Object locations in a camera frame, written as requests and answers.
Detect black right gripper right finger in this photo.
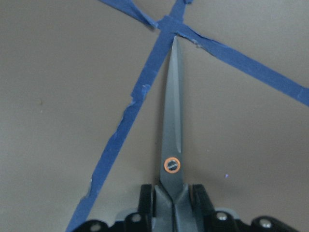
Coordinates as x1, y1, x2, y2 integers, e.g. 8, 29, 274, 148
192, 184, 215, 218

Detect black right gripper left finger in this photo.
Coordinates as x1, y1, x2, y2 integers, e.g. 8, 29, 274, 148
138, 184, 153, 221

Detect grey orange-handled scissors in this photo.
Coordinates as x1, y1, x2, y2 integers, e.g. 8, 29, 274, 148
153, 37, 200, 232

